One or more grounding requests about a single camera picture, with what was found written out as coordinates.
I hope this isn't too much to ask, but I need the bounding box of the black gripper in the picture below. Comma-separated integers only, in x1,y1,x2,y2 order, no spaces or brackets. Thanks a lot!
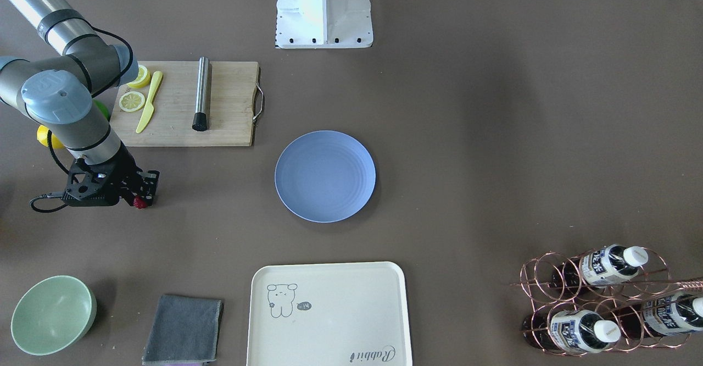
82,145,160,206

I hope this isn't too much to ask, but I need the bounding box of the red strawberry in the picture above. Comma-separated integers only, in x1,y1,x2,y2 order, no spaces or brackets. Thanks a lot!
132,196,148,210

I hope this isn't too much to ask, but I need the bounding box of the blue plate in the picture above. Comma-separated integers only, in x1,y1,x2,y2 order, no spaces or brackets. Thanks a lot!
274,130,377,223

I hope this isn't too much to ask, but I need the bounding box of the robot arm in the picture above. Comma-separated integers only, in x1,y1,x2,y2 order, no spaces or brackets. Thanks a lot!
1,0,160,208

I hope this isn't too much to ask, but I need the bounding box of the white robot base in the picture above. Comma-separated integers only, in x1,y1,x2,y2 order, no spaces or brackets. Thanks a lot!
275,0,374,49

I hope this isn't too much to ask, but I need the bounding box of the green lime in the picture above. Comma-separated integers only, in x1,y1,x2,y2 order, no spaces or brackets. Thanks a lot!
92,99,111,121

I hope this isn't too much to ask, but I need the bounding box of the upper lemon slice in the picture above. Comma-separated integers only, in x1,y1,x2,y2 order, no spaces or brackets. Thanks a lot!
118,91,146,113

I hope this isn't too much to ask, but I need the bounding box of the lemon slice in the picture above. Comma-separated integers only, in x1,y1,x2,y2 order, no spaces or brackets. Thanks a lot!
126,64,151,90
118,91,146,113

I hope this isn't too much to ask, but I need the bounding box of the steel muddler black tip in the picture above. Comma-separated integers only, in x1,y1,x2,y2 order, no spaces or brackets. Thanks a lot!
192,56,211,131

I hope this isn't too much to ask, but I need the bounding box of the yellow lemon far side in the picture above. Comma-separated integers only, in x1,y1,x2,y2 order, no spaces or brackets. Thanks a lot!
36,125,65,149

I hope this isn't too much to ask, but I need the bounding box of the lower lemon slice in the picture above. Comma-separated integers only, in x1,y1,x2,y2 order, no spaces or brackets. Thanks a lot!
126,64,151,90

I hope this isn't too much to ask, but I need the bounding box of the yellow plastic knife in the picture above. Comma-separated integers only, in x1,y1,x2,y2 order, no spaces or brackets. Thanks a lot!
135,71,163,134

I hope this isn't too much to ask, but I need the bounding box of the wooden cutting board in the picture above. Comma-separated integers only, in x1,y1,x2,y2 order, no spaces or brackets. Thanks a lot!
110,61,259,147

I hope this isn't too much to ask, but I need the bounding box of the grey folded cloth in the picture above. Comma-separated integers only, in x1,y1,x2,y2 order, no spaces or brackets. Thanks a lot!
142,294,222,365

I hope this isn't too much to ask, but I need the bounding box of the green bowl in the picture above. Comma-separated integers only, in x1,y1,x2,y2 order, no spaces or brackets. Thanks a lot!
11,275,97,356

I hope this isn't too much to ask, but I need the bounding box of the cream rabbit tray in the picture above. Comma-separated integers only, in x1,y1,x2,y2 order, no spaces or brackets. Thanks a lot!
247,261,414,365

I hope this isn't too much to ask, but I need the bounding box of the tea bottle front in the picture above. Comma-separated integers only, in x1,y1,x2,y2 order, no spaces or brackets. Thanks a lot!
521,310,622,356

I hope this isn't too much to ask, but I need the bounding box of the tea bottle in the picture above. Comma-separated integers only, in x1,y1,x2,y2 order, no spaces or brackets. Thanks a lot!
613,291,702,339
521,310,622,356
548,244,649,295

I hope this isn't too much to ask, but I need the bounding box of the tea bottle back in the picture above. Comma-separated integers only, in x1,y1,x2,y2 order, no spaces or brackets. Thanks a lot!
613,291,702,339
548,244,649,295

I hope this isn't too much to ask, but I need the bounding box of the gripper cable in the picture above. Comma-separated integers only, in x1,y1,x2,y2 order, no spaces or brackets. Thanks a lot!
30,25,134,213

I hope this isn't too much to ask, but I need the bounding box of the copper wire bottle rack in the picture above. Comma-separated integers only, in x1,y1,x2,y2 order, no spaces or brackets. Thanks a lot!
519,246,701,357

